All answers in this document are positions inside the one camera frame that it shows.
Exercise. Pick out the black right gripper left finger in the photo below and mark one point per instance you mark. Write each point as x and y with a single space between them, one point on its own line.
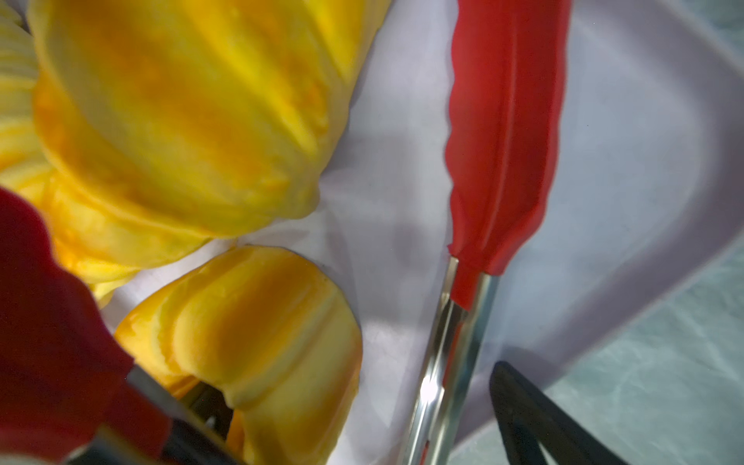
201 436

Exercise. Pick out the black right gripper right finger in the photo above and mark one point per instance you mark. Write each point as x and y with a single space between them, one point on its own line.
532 426

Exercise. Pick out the small bundt bread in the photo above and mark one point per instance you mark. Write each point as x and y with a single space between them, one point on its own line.
270 331

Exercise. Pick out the striped long bread loaf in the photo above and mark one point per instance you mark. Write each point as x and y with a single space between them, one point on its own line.
24 168

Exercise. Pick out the yellow croissant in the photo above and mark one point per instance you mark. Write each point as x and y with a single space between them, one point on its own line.
172 123

